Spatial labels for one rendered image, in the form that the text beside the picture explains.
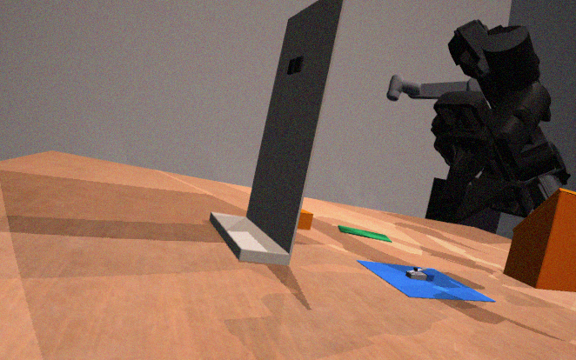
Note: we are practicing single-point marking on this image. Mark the blue square marking on table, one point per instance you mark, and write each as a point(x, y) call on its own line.
point(442, 287)

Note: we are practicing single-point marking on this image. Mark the green flat bar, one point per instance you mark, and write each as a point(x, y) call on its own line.
point(364, 233)

